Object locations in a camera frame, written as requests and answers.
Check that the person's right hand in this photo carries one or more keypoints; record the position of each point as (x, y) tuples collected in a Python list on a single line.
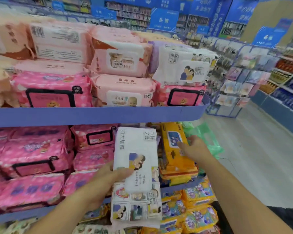
[(197, 149)]

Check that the person's left hand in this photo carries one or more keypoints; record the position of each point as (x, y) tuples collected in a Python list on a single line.
[(101, 182)]

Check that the person's right fingers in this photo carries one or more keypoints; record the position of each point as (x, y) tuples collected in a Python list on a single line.
[(183, 147)]

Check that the person's left thumb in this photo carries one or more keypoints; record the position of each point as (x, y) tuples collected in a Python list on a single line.
[(125, 172)]

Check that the yellow wipes pack blue flap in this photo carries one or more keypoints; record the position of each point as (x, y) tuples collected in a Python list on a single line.
[(172, 153)]

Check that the white cartoon couple wipes pack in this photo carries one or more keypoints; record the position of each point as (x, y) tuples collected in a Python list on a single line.
[(136, 146), (183, 71)]

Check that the person's left forearm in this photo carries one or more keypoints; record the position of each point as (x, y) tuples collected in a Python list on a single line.
[(63, 215)]

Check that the person's right forearm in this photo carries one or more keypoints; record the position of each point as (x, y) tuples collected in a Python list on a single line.
[(234, 199)]

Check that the green translucent plastic packets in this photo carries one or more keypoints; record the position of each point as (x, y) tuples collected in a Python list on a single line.
[(207, 141)]

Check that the white comic panel wipes multipack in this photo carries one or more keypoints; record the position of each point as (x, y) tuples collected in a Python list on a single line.
[(185, 53), (136, 209)]

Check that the blue shelf board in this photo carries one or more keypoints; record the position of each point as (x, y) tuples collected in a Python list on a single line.
[(178, 186), (88, 115)]

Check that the pink dotted wet wipes pack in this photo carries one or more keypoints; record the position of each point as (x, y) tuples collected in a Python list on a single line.
[(179, 96), (51, 91)]

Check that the pile of yellow printed packets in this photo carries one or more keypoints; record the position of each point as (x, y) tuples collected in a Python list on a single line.
[(197, 204)]

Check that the light pink baby wipes pack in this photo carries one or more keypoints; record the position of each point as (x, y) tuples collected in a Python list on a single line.
[(122, 60), (123, 91), (112, 32)]

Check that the blue rack of hanging goods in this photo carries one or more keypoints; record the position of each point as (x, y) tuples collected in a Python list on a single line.
[(236, 77)]

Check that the stack of pink dotted packets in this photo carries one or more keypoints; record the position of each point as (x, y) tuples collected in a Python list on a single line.
[(31, 158)]

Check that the pale yellow wipes pack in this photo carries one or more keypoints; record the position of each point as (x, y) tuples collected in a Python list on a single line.
[(156, 36)]

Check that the blue store shelf unit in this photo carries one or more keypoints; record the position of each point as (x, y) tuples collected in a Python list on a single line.
[(283, 90)]

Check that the person's black clothing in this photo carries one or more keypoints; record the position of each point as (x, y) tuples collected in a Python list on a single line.
[(283, 218)]

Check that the blue sign white characters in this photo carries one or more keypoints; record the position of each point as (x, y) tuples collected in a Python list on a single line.
[(268, 37), (103, 12), (164, 19)]

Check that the pale pink wipes pack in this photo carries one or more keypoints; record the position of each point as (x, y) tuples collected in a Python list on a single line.
[(51, 66)]

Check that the background shelves of goods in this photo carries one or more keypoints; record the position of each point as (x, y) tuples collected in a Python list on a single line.
[(127, 14)]

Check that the pink wipes pack white label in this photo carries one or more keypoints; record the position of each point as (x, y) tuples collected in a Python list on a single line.
[(58, 42)]

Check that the beige brown bear wipes pack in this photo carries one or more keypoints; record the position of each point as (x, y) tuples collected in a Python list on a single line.
[(1, 87), (8, 38)]

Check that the brown cardboard panel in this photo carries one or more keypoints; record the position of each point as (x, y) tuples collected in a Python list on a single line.
[(266, 19)]

